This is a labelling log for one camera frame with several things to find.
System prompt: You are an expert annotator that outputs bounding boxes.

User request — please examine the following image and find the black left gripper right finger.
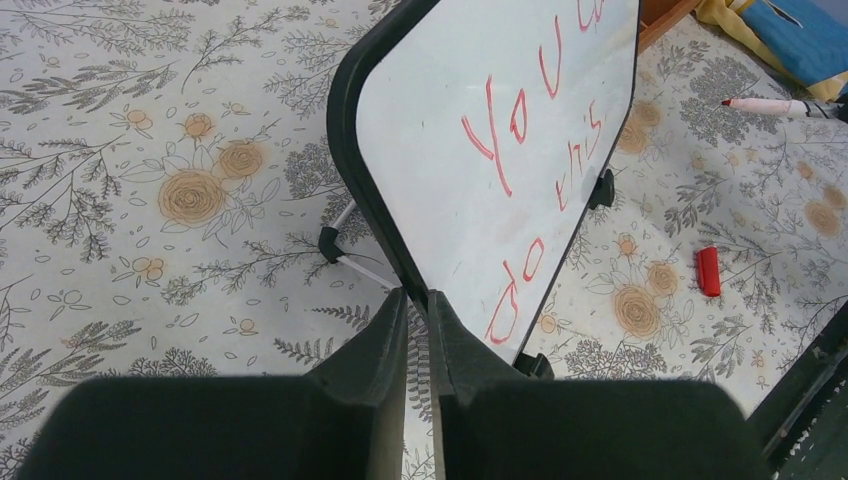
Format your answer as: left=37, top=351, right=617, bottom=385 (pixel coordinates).
left=427, top=291, right=770, bottom=479

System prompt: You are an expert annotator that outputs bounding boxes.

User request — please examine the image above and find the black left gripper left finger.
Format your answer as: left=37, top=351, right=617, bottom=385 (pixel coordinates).
left=18, top=289, right=408, bottom=479

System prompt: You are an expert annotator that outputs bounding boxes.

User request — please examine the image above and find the red marker cap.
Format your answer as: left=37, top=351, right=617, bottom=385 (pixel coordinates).
left=696, top=246, right=721, bottom=298

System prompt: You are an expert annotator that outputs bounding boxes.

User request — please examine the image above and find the black framed whiteboard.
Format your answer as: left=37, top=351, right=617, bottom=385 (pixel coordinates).
left=326, top=1, right=640, bottom=362

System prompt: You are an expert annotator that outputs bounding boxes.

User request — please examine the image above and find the white red whiteboard marker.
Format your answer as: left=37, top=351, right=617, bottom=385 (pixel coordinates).
left=721, top=98, right=847, bottom=122

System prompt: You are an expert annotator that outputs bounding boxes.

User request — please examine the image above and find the floral table cloth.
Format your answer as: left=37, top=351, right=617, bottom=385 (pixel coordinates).
left=1, top=1, right=847, bottom=479

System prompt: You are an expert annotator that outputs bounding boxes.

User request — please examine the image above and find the orange wooden compartment tray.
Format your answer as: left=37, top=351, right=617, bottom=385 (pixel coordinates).
left=637, top=0, right=700, bottom=54

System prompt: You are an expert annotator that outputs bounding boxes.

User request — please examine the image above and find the blue cartoon cloth bag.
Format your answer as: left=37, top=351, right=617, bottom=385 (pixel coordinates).
left=695, top=0, right=847, bottom=102

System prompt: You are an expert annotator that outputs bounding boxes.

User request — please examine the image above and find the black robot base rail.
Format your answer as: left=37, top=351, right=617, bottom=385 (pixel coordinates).
left=748, top=311, right=847, bottom=479

